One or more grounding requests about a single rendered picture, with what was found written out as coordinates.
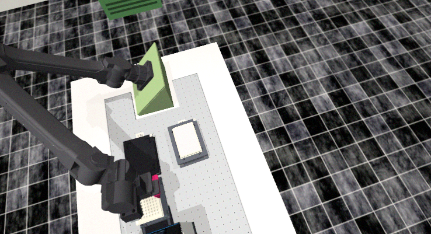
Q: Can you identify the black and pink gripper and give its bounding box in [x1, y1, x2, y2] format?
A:
[133, 172, 161, 200]

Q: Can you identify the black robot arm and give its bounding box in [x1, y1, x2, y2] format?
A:
[0, 43, 154, 223]

